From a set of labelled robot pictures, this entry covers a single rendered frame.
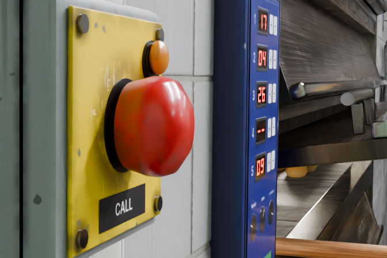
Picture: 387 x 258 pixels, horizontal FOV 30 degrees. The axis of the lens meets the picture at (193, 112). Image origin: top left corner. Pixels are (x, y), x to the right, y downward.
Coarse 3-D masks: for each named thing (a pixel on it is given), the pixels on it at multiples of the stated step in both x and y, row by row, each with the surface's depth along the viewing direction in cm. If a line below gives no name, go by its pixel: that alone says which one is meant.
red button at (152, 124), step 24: (120, 96) 28; (144, 96) 27; (168, 96) 27; (120, 120) 27; (144, 120) 27; (168, 120) 27; (192, 120) 29; (120, 144) 27; (144, 144) 27; (168, 144) 27; (144, 168) 28; (168, 168) 28
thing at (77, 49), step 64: (0, 0) 25; (64, 0) 25; (0, 64) 25; (64, 64) 25; (128, 64) 29; (0, 128) 25; (64, 128) 25; (0, 192) 25; (64, 192) 25; (128, 192) 30; (0, 256) 25; (64, 256) 25
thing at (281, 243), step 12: (276, 240) 120; (288, 240) 120; (300, 240) 120; (312, 240) 119; (276, 252) 120; (288, 252) 120; (300, 252) 119; (312, 252) 118; (324, 252) 118; (336, 252) 117; (348, 252) 116; (360, 252) 116; (372, 252) 115; (384, 252) 115
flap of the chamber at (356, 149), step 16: (384, 112) 158; (304, 128) 130; (320, 128) 123; (336, 128) 117; (368, 128) 107; (288, 144) 94; (304, 144) 90; (320, 144) 87; (336, 144) 86; (352, 144) 86; (368, 144) 85; (384, 144) 85; (288, 160) 88; (304, 160) 88; (320, 160) 87; (336, 160) 87; (352, 160) 86; (368, 160) 86
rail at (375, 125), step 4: (380, 116) 97; (384, 116) 95; (376, 120) 87; (380, 120) 86; (384, 120) 85; (372, 124) 85; (376, 124) 85; (380, 124) 85; (384, 124) 85; (372, 128) 85; (376, 128) 85; (380, 128) 85; (384, 128) 85; (372, 132) 85; (376, 132) 85; (380, 132) 85; (384, 132) 85; (376, 136) 85; (380, 136) 85; (384, 136) 85
